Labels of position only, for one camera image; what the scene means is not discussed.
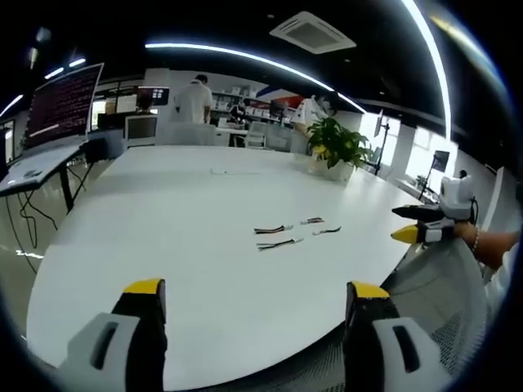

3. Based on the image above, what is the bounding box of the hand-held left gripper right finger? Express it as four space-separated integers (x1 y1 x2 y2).
345 280 455 392

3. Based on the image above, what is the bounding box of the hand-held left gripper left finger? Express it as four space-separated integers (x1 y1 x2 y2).
56 278 168 392

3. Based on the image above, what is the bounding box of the black tripod with screen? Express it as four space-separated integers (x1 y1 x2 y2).
422 149 451 202

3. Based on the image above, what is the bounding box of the white mesh office chair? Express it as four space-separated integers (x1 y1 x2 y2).
228 234 491 392

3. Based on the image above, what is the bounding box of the monitor on black stand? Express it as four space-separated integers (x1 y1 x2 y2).
372 109 394 177

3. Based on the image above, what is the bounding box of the green potted plant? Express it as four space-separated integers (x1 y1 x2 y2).
306 116 375 180

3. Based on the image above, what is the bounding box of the curved ceiling light strip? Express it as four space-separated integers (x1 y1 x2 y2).
400 0 454 142

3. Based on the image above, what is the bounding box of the grey side desk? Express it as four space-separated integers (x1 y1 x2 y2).
0 140 92 216

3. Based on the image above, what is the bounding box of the black box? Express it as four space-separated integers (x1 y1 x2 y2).
84 136 124 163

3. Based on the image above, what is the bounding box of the ceiling air conditioner vent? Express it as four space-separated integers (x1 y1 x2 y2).
268 11 358 55

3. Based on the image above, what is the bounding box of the white cabinet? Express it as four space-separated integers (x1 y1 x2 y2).
123 114 159 148

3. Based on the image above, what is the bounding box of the long ceiling light strip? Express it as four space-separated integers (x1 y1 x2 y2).
145 41 367 114

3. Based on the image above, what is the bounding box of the large monitor with text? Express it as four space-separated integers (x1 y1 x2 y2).
25 62 105 142

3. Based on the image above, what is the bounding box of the black floor cable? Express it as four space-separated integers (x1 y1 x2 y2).
3 161 99 273

